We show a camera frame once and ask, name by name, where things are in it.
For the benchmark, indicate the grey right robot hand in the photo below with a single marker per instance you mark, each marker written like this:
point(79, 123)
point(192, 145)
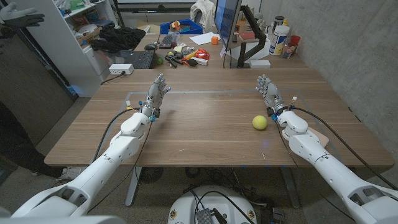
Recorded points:
point(272, 95)

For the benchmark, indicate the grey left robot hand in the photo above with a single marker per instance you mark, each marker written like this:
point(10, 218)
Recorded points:
point(155, 95)

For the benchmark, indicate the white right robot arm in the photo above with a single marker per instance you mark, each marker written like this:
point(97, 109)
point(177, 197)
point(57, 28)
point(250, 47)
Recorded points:
point(329, 168)

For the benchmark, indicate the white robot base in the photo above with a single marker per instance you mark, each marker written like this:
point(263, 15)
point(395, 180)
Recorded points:
point(183, 208)

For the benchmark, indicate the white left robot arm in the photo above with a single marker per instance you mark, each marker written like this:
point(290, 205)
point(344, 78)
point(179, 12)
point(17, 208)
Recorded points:
point(102, 168)

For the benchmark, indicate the yellow tennis ball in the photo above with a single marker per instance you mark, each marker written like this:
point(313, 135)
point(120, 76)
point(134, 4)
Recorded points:
point(259, 122)

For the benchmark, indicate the flat white box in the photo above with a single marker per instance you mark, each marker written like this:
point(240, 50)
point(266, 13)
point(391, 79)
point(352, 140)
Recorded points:
point(260, 63)

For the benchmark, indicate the small green ball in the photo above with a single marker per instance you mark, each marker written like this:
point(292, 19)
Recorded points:
point(160, 61)

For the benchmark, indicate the person's gloved hand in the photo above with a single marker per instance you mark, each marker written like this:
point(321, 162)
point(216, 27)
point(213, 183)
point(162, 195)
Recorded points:
point(18, 17)

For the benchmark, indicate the black keyboard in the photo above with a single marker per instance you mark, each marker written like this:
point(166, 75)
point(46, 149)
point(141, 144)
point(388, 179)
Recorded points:
point(141, 59)
point(166, 41)

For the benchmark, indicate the white power strip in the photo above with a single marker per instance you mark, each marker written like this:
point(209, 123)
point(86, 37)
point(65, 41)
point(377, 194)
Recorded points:
point(119, 69)

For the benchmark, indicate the black computer mouse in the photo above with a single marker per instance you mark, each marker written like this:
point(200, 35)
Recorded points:
point(150, 47)

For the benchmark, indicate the white canister blue label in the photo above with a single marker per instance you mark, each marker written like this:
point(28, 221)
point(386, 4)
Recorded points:
point(278, 40)

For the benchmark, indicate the red plastic bag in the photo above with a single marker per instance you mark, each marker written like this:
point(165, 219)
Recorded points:
point(202, 54)

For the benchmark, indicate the black cloth heap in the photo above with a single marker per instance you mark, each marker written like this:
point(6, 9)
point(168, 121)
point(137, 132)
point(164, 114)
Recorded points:
point(119, 39)

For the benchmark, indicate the white paper sheet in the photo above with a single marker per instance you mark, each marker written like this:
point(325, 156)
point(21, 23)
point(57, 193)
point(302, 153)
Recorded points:
point(202, 39)

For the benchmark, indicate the blue plastic bin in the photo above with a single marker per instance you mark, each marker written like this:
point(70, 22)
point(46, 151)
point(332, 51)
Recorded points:
point(192, 29)

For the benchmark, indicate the orange cube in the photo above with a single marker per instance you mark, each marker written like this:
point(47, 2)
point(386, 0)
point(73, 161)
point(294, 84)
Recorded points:
point(214, 40)

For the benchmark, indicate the black round fan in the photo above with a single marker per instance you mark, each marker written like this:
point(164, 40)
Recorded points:
point(150, 174)

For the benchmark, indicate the computer monitor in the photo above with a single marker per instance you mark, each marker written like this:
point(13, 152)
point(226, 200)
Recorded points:
point(226, 21)

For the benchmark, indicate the grey table leg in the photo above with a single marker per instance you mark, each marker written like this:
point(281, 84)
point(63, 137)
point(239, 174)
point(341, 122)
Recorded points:
point(132, 186)
point(290, 189)

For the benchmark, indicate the white jacket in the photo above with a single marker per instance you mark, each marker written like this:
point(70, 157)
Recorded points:
point(203, 12)

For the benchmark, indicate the white shelf unit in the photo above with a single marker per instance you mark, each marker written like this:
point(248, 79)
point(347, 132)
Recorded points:
point(62, 53)

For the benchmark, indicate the white sneaker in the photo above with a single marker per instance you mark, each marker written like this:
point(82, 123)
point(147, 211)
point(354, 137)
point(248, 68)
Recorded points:
point(71, 173)

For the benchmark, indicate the person's dark trouser leg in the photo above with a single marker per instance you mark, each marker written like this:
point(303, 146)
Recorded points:
point(18, 146)

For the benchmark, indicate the white robot torso edge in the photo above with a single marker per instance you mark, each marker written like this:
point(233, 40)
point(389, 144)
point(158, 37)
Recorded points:
point(62, 220)

